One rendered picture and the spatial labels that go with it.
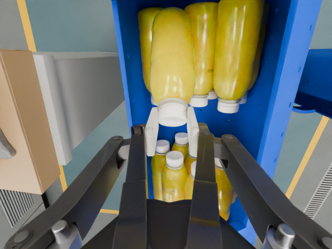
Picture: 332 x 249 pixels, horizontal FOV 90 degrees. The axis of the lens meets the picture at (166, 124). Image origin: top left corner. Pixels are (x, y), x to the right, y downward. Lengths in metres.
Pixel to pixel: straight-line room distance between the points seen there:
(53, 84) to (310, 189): 2.39
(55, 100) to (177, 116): 0.40
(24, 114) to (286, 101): 0.50
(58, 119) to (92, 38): 1.07
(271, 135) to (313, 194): 2.27
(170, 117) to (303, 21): 0.16
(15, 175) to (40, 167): 0.07
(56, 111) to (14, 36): 1.39
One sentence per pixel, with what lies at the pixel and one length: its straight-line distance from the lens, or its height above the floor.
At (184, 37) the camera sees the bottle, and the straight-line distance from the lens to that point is 0.26.
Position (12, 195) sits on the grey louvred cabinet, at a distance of 2.12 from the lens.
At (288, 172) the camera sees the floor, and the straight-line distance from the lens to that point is 2.15.
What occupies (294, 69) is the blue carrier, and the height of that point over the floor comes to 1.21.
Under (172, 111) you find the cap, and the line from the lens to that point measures 0.20.
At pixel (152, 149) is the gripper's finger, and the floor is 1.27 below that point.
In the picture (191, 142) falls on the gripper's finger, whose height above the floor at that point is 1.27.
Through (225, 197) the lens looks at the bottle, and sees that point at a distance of 0.43.
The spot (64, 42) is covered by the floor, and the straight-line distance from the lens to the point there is 1.65.
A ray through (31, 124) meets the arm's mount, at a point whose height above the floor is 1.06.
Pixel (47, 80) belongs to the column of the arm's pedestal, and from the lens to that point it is 0.52.
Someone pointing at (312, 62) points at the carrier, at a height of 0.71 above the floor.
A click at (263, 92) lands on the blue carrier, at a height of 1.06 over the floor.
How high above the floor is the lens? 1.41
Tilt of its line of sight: 66 degrees down
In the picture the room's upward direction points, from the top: 173 degrees counter-clockwise
